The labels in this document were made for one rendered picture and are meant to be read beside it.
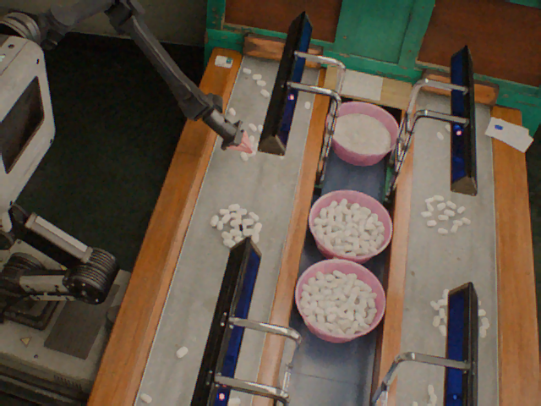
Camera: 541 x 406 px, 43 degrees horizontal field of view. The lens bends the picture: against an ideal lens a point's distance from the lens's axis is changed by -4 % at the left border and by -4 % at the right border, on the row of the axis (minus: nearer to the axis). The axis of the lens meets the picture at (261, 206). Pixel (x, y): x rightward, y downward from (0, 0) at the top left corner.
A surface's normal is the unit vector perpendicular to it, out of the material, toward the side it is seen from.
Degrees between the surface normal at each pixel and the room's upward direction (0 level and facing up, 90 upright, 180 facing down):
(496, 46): 90
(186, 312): 0
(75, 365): 1
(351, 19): 90
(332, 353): 0
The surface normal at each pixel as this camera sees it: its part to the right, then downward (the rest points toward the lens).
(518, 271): 0.10, -0.63
